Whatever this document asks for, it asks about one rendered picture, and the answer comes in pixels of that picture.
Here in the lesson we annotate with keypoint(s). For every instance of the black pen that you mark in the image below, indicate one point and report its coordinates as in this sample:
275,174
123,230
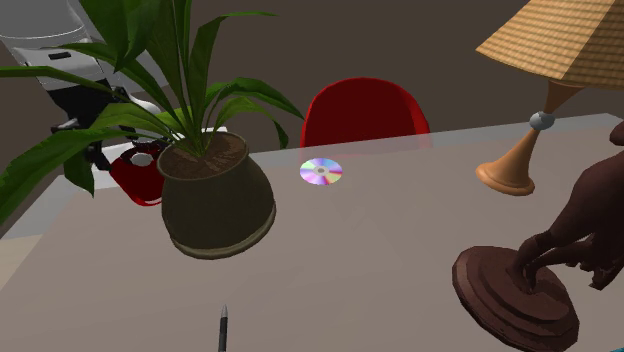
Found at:
222,331

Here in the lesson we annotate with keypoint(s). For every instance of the green plant in brown pot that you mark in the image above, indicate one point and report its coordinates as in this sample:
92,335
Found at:
219,209

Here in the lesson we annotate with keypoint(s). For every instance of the shiny compact disc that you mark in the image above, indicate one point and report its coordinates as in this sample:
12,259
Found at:
320,171

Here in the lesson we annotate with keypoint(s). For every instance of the grey table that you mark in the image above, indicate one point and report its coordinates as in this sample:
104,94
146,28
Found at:
365,253

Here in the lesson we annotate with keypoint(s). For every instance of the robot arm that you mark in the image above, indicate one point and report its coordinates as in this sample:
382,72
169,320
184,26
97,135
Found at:
39,24

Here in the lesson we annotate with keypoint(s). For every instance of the dark brown figure on round base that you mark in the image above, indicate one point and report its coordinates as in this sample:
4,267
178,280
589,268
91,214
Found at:
512,297

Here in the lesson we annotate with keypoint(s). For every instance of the red round cup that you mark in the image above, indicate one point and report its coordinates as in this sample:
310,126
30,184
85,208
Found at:
137,187

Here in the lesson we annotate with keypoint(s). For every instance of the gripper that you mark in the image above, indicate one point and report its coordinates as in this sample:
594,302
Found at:
83,105

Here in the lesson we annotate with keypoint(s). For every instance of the wooden lamp with woven shade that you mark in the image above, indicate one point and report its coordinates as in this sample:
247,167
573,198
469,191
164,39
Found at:
509,170

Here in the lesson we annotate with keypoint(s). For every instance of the red chair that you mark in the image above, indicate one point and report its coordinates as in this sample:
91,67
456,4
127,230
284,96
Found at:
363,114

